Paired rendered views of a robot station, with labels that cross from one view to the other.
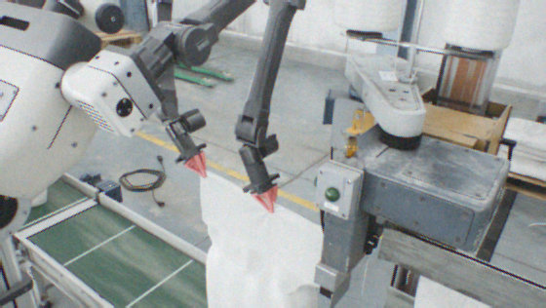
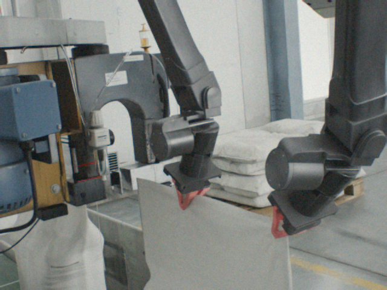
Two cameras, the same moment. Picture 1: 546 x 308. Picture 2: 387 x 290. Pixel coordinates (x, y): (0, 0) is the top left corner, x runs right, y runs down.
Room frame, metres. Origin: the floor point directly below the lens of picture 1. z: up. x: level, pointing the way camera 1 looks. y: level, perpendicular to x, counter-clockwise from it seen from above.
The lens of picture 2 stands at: (2.03, 0.40, 1.34)
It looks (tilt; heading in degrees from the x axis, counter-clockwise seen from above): 10 degrees down; 199
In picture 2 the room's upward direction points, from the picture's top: 5 degrees counter-clockwise
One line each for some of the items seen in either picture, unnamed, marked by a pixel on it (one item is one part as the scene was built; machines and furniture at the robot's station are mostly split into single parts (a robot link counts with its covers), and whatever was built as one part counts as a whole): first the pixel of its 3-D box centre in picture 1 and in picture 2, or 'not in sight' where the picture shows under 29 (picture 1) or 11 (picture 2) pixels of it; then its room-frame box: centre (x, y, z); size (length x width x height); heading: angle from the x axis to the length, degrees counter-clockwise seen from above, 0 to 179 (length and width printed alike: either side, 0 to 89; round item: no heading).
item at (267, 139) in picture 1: (258, 138); (184, 121); (1.08, 0.05, 1.21); 0.11 x 0.09 x 0.12; 145
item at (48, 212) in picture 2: not in sight; (52, 211); (0.99, -0.31, 1.01); 0.06 x 0.04 x 0.02; 146
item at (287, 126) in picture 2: not in sight; (299, 130); (-2.68, -0.30, 0.56); 0.67 x 0.43 x 0.15; 56
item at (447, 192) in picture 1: (412, 208); (97, 105); (0.75, -0.30, 1.21); 0.30 x 0.25 x 0.30; 56
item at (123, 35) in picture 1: (89, 40); not in sight; (6.03, 2.75, 0.36); 1.20 x 0.82 x 0.14; 142
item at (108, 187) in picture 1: (97, 187); not in sight; (2.13, 1.06, 0.35); 0.30 x 0.15 x 0.15; 56
